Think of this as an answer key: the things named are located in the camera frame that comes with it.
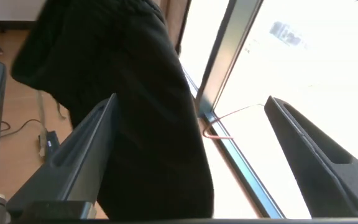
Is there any window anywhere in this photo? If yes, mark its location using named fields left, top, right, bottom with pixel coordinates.
left=177, top=0, right=358, bottom=219

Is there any black cable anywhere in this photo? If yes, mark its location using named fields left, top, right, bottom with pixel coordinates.
left=0, top=118, right=47, bottom=138

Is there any black garment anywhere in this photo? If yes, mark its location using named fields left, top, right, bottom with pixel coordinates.
left=10, top=0, right=215, bottom=219

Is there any pink clothes hanger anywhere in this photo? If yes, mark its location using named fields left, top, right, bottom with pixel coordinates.
left=201, top=103, right=265, bottom=141

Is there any black power strip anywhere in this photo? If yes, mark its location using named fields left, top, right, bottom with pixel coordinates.
left=38, top=129, right=61, bottom=160

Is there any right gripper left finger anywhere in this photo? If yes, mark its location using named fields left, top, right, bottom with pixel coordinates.
left=6, top=93, right=119, bottom=219

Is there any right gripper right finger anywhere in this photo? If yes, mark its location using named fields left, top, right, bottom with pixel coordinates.
left=264, top=95, right=358, bottom=219

